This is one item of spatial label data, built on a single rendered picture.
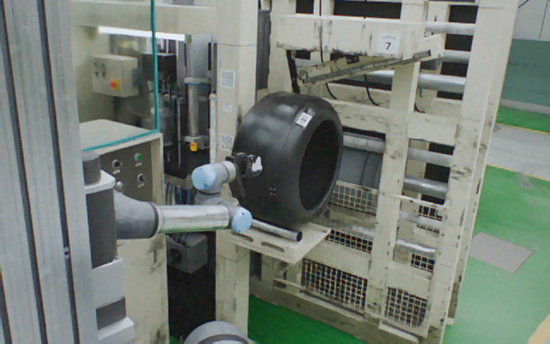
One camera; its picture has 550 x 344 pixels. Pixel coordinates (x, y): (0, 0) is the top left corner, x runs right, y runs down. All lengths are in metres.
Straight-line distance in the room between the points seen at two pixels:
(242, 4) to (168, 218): 1.05
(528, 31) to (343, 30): 9.04
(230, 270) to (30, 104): 1.83
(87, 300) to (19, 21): 0.42
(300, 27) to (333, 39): 0.17
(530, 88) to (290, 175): 9.36
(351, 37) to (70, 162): 1.53
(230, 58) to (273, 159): 0.52
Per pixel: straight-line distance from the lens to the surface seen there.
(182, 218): 1.30
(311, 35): 2.13
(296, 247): 1.99
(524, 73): 10.90
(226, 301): 2.50
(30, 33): 0.66
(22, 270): 0.74
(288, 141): 1.77
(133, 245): 2.15
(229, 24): 2.04
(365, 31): 2.02
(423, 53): 2.09
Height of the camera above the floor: 1.83
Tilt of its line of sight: 18 degrees down
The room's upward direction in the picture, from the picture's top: 3 degrees clockwise
